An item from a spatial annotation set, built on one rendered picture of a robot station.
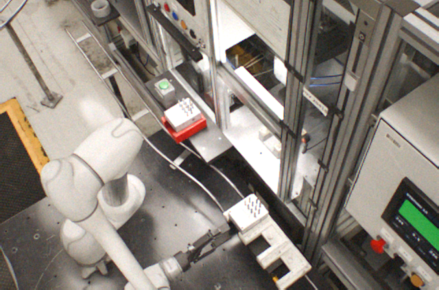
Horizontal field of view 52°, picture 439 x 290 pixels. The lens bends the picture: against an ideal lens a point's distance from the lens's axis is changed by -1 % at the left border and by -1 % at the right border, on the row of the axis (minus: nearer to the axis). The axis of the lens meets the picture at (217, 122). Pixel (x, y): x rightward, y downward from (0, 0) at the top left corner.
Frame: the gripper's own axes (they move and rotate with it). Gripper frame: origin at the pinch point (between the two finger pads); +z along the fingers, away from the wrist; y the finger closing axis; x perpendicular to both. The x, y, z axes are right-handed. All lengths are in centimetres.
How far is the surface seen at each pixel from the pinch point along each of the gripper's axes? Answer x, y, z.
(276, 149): 14.1, 7.2, 36.7
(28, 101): 199, -89, -44
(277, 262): -18.9, -7.0, 11.7
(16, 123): 183, -88, -59
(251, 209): -0.4, 6.0, 13.2
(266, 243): -10.7, -6.9, 12.8
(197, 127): 44.5, 4.7, 17.4
